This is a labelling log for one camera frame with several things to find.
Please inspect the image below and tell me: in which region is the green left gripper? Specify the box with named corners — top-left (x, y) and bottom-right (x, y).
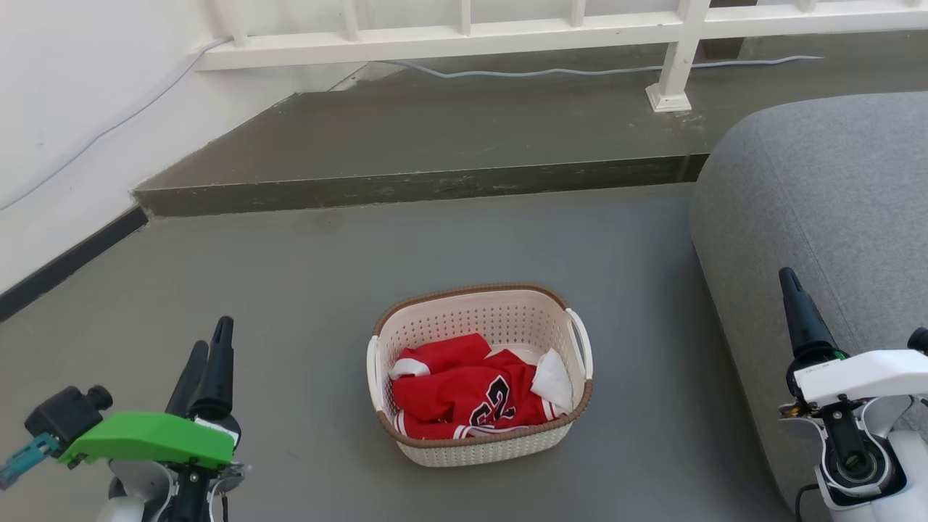
top-left (58, 315), bottom-right (241, 469)

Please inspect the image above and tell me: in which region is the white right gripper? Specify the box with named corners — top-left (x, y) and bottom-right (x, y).
top-left (779, 267), bottom-right (928, 407)

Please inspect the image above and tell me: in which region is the cream plastic laundry basket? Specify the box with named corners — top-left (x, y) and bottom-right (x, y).
top-left (366, 283), bottom-right (595, 468)

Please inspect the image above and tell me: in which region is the grey fabric sofa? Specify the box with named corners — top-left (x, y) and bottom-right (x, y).
top-left (689, 91), bottom-right (928, 522)

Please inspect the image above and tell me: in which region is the black baseboard strip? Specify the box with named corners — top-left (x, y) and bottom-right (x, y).
top-left (0, 205), bottom-right (150, 324)

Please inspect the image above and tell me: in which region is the red basketball jersey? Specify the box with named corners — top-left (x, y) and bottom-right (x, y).
top-left (389, 333), bottom-right (563, 441)

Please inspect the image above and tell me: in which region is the white cloth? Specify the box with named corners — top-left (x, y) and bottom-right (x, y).
top-left (531, 347), bottom-right (574, 415)

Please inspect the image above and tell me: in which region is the white railing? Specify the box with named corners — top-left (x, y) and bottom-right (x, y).
top-left (192, 0), bottom-right (928, 114)

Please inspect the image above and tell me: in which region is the teal left camera connector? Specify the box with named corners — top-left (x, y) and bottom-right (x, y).
top-left (0, 432), bottom-right (60, 489)

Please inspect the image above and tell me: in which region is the thin grey wall cable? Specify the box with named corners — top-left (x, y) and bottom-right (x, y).
top-left (0, 38), bottom-right (234, 212)

